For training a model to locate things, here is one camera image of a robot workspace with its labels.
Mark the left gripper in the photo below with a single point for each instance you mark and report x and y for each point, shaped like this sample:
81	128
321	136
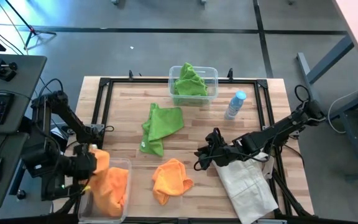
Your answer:
84	163

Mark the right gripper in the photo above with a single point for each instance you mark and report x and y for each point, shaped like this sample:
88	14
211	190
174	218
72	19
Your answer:
225	151

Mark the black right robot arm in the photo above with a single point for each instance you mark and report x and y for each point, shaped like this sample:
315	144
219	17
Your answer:
275	132

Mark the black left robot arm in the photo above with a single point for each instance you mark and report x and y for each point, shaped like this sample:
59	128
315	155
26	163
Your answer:
47	155

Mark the clear plastic bin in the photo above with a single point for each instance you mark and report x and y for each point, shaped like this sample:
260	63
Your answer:
85	208
211	81

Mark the beige canvas tote bag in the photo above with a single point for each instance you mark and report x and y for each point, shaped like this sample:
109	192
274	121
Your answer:
247	193

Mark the blue Febreze spray bottle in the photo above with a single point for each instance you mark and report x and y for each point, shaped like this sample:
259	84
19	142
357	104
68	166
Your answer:
235	104

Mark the grey metal cabinet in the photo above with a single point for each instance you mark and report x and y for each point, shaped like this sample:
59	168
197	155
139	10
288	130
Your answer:
30	207

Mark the black round knob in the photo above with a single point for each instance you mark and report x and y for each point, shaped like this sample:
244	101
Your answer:
21	194

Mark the black tripod stand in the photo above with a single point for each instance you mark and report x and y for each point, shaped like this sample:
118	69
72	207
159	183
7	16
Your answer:
33	31

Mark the grey table leg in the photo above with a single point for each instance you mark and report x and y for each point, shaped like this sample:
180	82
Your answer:
331	59

